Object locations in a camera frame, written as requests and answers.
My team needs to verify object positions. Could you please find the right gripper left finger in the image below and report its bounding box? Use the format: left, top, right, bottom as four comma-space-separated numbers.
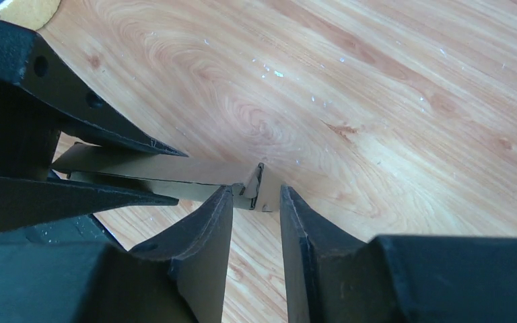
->
0, 186, 233, 322

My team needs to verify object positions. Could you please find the cardboard box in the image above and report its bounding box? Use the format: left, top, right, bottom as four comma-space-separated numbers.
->
52, 143, 283, 212

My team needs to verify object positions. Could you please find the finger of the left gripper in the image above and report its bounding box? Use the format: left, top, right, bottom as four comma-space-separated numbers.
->
0, 20, 185, 157
0, 177, 178, 233

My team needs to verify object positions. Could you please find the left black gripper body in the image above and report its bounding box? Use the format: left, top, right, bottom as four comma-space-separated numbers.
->
0, 81, 60, 180

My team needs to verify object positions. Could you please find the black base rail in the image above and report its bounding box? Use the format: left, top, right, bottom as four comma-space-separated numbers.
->
11, 215, 123, 250

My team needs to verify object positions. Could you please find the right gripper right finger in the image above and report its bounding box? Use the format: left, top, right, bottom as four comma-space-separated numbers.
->
280, 186, 517, 322

